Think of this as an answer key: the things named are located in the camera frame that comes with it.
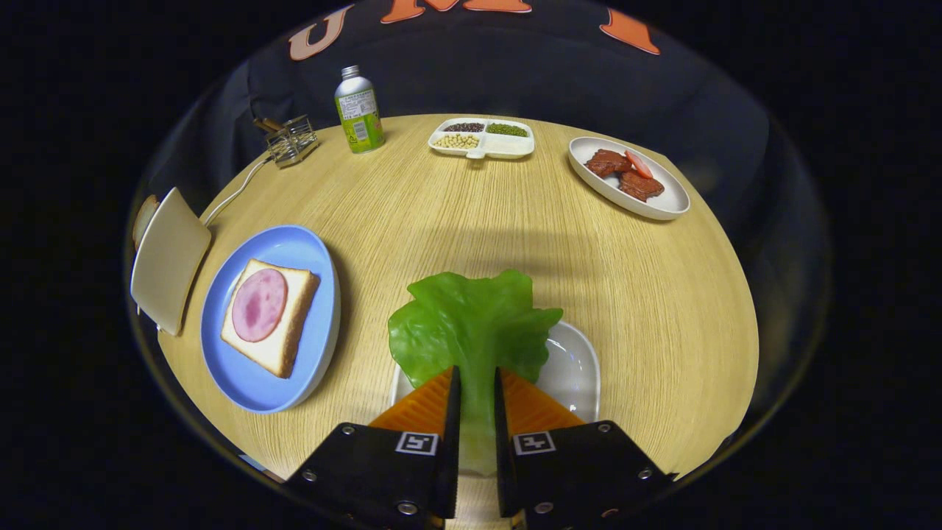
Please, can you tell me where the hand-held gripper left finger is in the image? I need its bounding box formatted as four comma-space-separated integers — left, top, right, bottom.
283, 366, 462, 530

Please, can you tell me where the white oval plate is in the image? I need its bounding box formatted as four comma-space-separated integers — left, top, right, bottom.
568, 136, 691, 222

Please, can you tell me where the green bottle with silver cap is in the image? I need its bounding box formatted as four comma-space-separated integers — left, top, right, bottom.
334, 66, 385, 155

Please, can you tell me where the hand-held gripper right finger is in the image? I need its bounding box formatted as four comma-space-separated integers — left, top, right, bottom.
493, 367, 678, 530

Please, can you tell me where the small white square plate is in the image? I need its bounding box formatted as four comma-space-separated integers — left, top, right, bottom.
390, 320, 601, 424

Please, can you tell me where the white divided dish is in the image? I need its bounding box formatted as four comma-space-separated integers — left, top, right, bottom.
428, 118, 536, 160

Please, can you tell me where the pink ham slice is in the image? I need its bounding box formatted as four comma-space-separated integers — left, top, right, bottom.
232, 268, 288, 343

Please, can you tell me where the white bread slice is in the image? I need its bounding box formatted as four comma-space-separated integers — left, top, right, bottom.
221, 258, 321, 379

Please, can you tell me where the green lettuce leaf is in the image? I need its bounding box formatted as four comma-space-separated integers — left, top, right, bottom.
388, 269, 564, 476

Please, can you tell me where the white toaster cable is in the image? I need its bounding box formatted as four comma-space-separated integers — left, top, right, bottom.
202, 155, 275, 227

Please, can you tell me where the brown meat piece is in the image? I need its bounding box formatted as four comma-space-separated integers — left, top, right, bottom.
586, 149, 634, 177
618, 170, 665, 202

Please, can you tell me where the brown toast slice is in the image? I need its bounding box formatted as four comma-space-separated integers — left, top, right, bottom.
132, 194, 160, 251

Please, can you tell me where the metal wire holder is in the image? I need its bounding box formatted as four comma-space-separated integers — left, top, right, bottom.
265, 115, 320, 169

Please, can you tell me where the blue round plate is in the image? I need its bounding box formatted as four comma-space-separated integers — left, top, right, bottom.
200, 225, 341, 414

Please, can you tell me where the white toaster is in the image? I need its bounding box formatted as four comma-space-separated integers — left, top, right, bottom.
130, 187, 213, 336

